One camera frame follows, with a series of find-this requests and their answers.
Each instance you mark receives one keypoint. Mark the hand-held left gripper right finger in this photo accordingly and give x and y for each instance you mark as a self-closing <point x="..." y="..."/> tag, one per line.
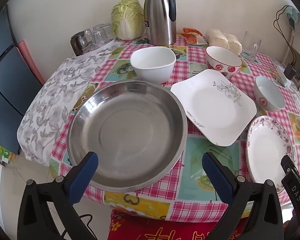
<point x="217" y="175"/>

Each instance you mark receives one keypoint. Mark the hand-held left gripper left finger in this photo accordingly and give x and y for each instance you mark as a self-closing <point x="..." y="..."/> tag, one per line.
<point x="82" y="177"/>

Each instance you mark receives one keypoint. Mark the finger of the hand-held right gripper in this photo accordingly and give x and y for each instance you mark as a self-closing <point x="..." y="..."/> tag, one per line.
<point x="288" y="163"/>

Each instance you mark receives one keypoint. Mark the round plate pink floral rim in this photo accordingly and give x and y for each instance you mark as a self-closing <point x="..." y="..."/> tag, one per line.
<point x="267" y="150"/>

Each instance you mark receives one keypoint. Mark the large stainless steel basin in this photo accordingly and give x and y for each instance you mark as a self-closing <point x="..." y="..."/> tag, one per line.
<point x="130" y="130"/>

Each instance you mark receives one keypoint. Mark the square white plate grey floral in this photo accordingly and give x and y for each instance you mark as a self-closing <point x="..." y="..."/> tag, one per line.
<point x="215" y="105"/>

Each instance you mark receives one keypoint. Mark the small bowl red emblem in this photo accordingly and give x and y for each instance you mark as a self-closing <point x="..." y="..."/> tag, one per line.
<point x="270" y="95"/>

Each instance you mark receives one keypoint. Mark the strawberry print bowl red rim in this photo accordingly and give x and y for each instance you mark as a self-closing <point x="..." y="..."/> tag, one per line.
<point x="222" y="57"/>

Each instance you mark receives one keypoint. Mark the white square bowl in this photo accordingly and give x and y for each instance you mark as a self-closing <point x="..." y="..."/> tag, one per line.
<point x="152" y="67"/>

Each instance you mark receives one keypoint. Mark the white power strip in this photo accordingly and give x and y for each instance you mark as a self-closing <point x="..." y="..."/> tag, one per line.
<point x="283" y="81"/>

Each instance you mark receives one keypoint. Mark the green box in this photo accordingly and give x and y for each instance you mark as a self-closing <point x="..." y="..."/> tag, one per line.
<point x="0" y="150"/>

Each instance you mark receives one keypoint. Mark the grey floral cloth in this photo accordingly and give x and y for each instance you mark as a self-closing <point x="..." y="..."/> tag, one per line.
<point x="55" y="92"/>

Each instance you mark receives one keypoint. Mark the black charger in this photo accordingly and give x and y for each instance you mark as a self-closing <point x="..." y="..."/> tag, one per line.
<point x="290" y="71"/>

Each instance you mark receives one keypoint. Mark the white shelf rack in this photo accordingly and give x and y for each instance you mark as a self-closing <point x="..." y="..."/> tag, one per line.
<point x="296" y="47"/>

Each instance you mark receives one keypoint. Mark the clear glass mug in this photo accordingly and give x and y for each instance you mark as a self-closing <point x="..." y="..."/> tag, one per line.
<point x="250" y="47"/>

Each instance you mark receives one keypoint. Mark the dark blue cabinet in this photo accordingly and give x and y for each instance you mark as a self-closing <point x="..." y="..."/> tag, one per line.
<point x="5" y="80"/>

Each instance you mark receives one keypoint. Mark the pink board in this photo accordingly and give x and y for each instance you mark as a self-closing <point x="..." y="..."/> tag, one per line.
<point x="27" y="57"/>

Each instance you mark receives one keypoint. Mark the glass jars with dark liquid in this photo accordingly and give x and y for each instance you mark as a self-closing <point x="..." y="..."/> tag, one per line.
<point x="77" y="45"/>

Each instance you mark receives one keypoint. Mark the white oval tray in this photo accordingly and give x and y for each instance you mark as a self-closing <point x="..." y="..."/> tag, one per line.
<point x="107" y="45"/>

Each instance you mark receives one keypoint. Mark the bag of white steamed buns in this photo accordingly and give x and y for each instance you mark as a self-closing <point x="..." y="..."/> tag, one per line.
<point x="222" y="38"/>

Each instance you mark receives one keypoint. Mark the orange snack packet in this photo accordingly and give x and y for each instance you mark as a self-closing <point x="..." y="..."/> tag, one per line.
<point x="195" y="40"/>
<point x="190" y="30"/>

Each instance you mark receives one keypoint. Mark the clear glass tumbler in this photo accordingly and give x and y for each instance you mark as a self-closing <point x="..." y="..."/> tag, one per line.
<point x="98" y="40"/>
<point x="88" y="38"/>
<point x="107" y="30"/>
<point x="97" y="27"/>

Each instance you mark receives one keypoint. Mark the teal cloth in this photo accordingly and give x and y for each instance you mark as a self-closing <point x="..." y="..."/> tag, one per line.
<point x="292" y="15"/>

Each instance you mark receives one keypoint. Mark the napa cabbage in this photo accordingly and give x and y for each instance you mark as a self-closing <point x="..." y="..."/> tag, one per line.
<point x="127" y="20"/>

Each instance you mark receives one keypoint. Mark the stainless steel thermos jug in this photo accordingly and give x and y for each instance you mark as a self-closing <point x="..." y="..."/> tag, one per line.
<point x="160" y="20"/>

